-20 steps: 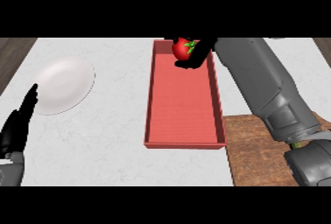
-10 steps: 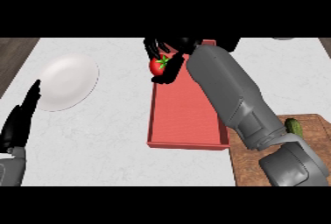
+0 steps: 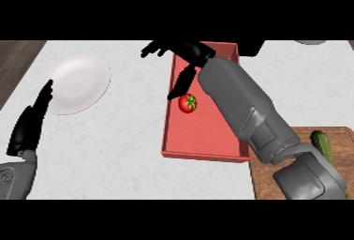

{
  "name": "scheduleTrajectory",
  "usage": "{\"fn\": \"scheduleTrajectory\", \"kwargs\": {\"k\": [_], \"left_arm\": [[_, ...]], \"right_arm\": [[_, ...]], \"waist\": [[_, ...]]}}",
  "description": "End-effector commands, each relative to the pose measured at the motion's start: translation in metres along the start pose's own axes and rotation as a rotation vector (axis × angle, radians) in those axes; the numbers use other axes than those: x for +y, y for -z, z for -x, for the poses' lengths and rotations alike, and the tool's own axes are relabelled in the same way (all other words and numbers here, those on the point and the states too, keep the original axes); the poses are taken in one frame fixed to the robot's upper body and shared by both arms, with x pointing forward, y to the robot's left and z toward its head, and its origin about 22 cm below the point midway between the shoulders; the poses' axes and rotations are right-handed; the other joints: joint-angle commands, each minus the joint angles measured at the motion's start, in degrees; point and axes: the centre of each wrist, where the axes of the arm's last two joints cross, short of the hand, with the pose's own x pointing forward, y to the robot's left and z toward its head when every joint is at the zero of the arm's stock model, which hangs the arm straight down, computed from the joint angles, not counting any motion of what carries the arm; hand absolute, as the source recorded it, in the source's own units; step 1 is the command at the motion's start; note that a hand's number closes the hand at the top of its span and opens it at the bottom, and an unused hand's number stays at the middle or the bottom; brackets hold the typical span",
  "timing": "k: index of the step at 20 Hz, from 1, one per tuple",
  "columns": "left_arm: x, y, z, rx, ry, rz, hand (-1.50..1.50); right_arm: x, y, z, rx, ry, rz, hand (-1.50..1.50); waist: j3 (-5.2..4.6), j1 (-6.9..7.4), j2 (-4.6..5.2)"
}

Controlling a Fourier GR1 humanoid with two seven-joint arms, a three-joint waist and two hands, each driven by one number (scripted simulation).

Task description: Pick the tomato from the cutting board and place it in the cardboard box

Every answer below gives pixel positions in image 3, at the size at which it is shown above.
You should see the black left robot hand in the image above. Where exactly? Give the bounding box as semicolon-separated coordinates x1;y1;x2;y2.
6;79;57;158

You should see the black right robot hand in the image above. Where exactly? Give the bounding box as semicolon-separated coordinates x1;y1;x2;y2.
141;39;217;101

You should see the red tomato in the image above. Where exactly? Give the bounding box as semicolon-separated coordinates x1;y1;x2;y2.
178;93;200;114

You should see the red cardboard box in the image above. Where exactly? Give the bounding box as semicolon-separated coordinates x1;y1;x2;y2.
161;40;254;164

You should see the brown wooden cutting board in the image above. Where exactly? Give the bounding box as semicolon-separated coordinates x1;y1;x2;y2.
250;126;354;201

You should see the white plate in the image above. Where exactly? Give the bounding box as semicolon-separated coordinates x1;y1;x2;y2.
45;52;114;116

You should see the grey round object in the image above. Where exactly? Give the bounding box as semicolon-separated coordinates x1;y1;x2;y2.
296;39;329;46

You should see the green cucumber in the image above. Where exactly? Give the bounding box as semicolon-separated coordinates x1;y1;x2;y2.
310;129;352;201

